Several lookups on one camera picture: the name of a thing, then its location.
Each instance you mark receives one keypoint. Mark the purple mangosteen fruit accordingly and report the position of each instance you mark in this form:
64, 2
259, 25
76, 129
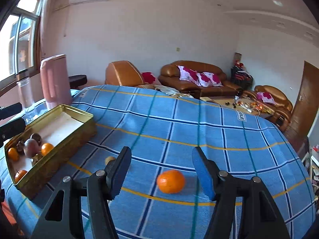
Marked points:
31, 148

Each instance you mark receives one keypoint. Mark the coffee table with snacks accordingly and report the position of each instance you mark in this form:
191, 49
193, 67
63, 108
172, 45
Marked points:
242, 104

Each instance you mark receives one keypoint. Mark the large orange mandarin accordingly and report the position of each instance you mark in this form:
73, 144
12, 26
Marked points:
171, 182

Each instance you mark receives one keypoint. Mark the brown rough fruit in tin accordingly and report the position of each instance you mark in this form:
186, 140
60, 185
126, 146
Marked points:
20, 147

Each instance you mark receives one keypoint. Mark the brown leather armchair near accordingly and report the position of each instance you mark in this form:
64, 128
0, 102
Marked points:
124, 73

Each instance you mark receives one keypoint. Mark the brown leather armchair far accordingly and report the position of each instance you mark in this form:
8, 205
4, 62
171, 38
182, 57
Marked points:
274, 99

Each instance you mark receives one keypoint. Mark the small orange kumquat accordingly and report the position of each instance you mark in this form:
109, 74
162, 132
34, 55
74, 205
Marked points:
46, 148

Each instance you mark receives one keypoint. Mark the pink floral cushion pair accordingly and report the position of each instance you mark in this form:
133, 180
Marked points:
201, 79

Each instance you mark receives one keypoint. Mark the small orange in tin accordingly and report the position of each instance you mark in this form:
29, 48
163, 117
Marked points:
13, 154

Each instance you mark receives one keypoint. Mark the dark brown chestnut in tin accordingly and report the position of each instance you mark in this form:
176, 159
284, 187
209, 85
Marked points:
37, 138

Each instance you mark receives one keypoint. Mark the blue plaid tablecloth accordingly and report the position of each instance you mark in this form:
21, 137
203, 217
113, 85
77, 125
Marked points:
162, 131

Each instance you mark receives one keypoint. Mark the medium orange mandarin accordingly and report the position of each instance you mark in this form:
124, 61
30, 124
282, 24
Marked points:
19, 175

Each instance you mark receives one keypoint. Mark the small tan longan fruit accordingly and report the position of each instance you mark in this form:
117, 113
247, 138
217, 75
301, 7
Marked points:
109, 159

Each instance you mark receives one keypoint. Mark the pink electric kettle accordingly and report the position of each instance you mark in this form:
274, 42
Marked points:
55, 81

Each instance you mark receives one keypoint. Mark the brown leather armchair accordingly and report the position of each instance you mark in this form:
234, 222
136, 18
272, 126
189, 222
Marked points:
274, 99
124, 73

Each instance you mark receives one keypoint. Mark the brown leather long sofa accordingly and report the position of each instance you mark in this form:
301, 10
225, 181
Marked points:
169, 76

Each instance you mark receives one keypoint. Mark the gold metal tin tray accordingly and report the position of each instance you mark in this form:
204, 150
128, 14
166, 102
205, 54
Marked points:
65, 127

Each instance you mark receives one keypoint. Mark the pink floral cushion armchair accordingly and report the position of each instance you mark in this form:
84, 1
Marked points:
265, 97

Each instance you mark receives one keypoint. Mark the window with wooden frame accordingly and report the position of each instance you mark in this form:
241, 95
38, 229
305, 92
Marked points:
19, 41

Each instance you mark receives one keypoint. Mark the brown wooden door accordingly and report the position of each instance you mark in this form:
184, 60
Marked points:
306, 106

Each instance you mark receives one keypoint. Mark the clear glass water bottle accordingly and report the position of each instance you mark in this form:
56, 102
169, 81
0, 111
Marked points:
26, 97

